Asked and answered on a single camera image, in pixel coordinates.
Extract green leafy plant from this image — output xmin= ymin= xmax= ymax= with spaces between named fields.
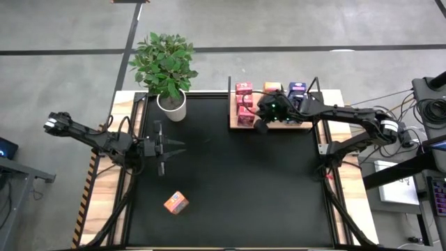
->
xmin=128 ymin=31 xmax=199 ymax=100

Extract black metal rig frame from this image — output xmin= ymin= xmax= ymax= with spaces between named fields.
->
xmin=79 ymin=89 xmax=380 ymax=251

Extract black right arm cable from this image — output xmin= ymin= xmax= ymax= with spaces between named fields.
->
xmin=241 ymin=90 xmax=266 ymax=119

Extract black angled beam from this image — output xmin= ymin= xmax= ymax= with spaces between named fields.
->
xmin=362 ymin=135 xmax=446 ymax=191

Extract backlit keyboard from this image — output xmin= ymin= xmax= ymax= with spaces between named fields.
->
xmin=429 ymin=176 xmax=446 ymax=218

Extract grey equipment stand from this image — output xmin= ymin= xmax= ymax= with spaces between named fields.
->
xmin=410 ymin=71 xmax=446 ymax=140

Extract red Froot Loops cereal box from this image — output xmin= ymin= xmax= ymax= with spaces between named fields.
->
xmin=235 ymin=82 xmax=254 ymax=96
xmin=236 ymin=94 xmax=254 ymax=107
xmin=237 ymin=106 xmax=256 ymax=128

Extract wooden shelf with black frame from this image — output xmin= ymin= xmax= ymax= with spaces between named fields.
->
xmin=227 ymin=75 xmax=323 ymax=132

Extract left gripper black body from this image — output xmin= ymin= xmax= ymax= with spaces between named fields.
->
xmin=154 ymin=120 xmax=164 ymax=177

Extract black power strip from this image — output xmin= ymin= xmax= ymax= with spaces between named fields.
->
xmin=400 ymin=127 xmax=415 ymax=148

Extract white flat board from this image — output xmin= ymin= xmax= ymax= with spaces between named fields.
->
xmin=374 ymin=160 xmax=421 ymax=206

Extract black coiled cable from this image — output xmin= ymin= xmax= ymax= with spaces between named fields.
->
xmin=416 ymin=98 xmax=446 ymax=126

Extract yellow black hazard tape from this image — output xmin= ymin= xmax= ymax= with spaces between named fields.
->
xmin=71 ymin=123 xmax=105 ymax=249

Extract dark device with blue light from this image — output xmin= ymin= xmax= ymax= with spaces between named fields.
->
xmin=0 ymin=137 xmax=19 ymax=160

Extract grey metal stand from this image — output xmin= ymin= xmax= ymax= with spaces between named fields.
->
xmin=0 ymin=156 xmax=56 ymax=251

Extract black table mat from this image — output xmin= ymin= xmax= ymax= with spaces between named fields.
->
xmin=127 ymin=93 xmax=335 ymax=248

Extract white ribbed plant pot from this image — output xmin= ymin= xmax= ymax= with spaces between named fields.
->
xmin=156 ymin=89 xmax=187 ymax=123

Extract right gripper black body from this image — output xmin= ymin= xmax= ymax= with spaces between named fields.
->
xmin=253 ymin=93 xmax=300 ymax=135

